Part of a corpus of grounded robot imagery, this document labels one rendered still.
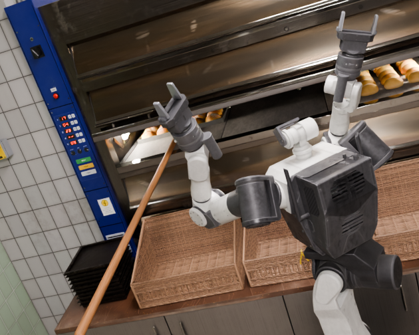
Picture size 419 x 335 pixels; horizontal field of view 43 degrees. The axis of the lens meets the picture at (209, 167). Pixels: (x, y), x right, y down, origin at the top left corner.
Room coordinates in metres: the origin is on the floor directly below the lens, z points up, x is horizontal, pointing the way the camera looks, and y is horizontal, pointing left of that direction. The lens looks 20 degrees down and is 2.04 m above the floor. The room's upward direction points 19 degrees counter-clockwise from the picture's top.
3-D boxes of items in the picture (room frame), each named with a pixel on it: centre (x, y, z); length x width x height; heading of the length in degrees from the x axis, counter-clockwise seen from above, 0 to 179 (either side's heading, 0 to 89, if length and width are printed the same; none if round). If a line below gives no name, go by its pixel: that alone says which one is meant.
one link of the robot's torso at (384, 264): (1.51, -0.36, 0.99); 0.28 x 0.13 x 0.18; 53
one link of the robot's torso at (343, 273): (1.55, -0.31, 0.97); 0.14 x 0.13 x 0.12; 143
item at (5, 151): (2.93, 1.09, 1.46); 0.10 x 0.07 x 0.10; 76
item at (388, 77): (2.88, -1.05, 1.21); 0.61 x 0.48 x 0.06; 166
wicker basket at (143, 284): (2.48, 0.24, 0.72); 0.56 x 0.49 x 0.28; 77
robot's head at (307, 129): (1.57, -0.31, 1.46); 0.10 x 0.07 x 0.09; 108
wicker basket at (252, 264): (2.33, -0.33, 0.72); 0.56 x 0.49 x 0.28; 74
